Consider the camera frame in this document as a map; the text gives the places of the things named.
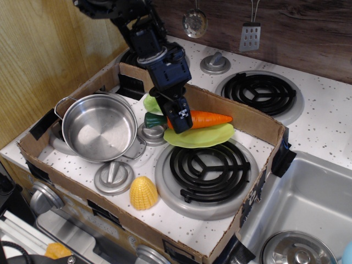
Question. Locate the silver knob near corn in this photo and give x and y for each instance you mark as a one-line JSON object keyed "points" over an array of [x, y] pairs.
{"points": [[114, 178]]}

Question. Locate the back left black burner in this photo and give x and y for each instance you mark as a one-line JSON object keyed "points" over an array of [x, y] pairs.
{"points": [[131, 58]]}

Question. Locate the orange plastic toy carrot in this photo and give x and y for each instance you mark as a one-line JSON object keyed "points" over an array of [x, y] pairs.
{"points": [[200, 119]]}

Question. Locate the silver oven knob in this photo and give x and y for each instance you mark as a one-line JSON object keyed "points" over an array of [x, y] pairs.
{"points": [[44, 199], [147, 255]]}

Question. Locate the yellow plastic toy corn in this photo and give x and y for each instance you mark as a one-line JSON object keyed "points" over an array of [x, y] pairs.
{"points": [[143, 193]]}

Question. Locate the black burner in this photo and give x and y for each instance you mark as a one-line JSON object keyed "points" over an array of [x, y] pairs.
{"points": [[270, 93], [207, 183], [131, 58]]}

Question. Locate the silver oven front knob bottom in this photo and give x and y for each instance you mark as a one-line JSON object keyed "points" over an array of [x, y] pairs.
{"points": [[147, 255]]}

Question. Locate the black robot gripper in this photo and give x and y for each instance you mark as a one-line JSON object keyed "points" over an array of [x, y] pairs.
{"points": [[168, 83]]}

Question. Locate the stainless steel pot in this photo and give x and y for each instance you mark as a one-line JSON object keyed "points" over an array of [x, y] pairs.
{"points": [[100, 127]]}

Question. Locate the front right black burner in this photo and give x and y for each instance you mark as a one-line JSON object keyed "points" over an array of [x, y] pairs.
{"points": [[207, 183]]}

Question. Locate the silver oven front knob left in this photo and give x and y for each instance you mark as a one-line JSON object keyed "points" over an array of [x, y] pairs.
{"points": [[44, 199]]}

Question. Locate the light blue object corner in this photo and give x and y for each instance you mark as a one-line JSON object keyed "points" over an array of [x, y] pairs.
{"points": [[347, 255]]}

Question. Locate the back right black burner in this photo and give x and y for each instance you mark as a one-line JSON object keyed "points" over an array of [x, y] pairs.
{"points": [[270, 93]]}

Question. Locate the orange toy bottom left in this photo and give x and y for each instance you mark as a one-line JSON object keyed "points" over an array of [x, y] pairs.
{"points": [[57, 251]]}

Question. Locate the grey toy sink basin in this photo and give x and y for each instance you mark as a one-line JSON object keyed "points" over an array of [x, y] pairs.
{"points": [[313, 196]]}

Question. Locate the hanging metal spatula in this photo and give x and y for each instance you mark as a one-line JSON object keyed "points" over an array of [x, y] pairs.
{"points": [[251, 32]]}

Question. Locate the silver knob at back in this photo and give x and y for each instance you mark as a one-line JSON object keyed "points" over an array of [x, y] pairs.
{"points": [[215, 64]]}

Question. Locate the hanging slotted metal spoon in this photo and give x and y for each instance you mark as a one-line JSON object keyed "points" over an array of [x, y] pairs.
{"points": [[195, 22]]}

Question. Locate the steel pot lid in sink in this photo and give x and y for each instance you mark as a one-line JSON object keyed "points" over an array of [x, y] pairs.
{"points": [[295, 247]]}

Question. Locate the silver knob under carrot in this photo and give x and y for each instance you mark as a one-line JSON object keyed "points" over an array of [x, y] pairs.
{"points": [[153, 136]]}

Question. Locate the green plastic toy broccoli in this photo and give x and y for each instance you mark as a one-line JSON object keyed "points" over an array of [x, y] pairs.
{"points": [[151, 105]]}

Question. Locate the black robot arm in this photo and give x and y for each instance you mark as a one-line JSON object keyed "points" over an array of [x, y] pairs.
{"points": [[146, 36]]}

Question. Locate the yellow-green plastic plate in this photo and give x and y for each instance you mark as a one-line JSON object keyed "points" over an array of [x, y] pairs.
{"points": [[199, 138]]}

